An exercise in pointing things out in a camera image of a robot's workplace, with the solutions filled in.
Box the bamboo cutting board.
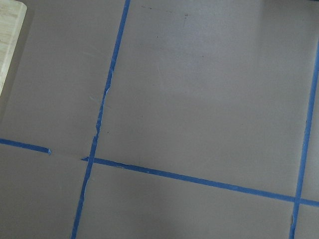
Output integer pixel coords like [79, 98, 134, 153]
[0, 0, 27, 93]

